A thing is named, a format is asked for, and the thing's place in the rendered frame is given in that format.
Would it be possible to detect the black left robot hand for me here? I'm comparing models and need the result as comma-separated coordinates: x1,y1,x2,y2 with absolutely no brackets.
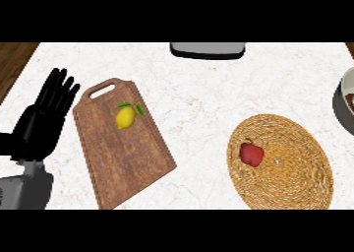
0,67,82,162

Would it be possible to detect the grey bowl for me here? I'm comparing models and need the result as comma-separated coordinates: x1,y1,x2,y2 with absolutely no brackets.
330,64,354,142

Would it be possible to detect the round woven wicker placemat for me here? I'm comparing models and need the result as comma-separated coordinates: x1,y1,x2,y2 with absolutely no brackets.
225,113,335,211

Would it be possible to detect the yellow lemon with leaves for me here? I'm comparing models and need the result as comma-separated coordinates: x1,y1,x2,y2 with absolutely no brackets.
115,101,146,131

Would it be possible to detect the grey and black appliance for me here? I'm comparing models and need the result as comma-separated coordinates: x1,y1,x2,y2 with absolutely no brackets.
168,42,246,61

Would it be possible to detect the red bell pepper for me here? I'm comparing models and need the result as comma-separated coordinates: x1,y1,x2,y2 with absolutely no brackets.
237,138,265,168

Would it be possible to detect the brown wooden cutting board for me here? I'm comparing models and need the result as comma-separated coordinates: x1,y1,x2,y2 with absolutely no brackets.
70,77,178,211

